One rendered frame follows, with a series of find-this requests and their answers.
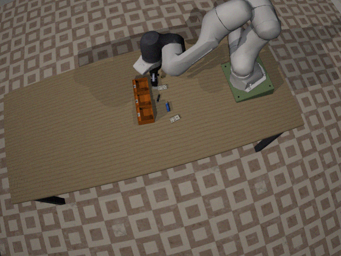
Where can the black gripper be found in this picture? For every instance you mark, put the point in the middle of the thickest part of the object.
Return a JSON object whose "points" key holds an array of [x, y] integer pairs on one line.
{"points": [[154, 74]]}

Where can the white domino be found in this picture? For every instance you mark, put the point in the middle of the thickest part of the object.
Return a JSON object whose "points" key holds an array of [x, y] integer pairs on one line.
{"points": [[162, 87], [175, 118]]}

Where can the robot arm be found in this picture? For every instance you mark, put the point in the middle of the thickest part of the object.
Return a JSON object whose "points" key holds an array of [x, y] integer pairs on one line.
{"points": [[226, 18]]}

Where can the orange three-compartment bin rack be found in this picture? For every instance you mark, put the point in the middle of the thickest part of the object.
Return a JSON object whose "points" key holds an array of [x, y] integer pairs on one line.
{"points": [[142, 98]]}

